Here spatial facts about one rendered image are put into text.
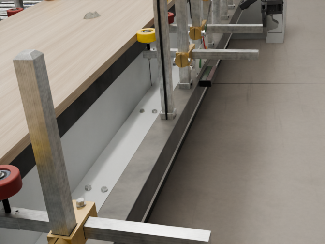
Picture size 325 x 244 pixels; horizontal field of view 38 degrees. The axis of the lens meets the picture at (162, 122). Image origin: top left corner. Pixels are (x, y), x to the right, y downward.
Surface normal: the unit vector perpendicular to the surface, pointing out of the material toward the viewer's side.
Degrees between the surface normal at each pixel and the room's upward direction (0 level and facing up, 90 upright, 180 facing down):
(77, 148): 90
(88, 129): 90
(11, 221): 90
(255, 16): 90
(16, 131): 0
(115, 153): 0
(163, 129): 0
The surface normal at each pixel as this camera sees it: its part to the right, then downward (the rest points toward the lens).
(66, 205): 0.96, 0.05
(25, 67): -0.26, 0.45
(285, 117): -0.07, -0.89
